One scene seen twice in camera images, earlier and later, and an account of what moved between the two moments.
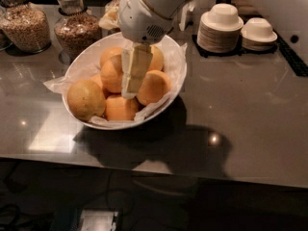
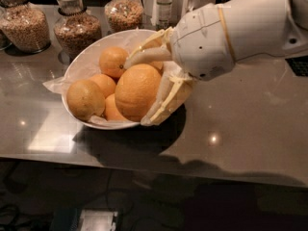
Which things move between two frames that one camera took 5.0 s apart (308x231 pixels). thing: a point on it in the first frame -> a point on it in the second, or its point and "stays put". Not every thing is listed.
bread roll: (86, 100) stays put
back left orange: (114, 54) stays put
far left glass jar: (5, 40) stays put
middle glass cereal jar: (76, 30) stays put
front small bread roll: (120, 109) stays put
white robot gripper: (141, 16) -> (201, 41)
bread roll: (112, 69) -> (137, 89)
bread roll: (154, 86) -> (180, 96)
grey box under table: (97, 219) stays put
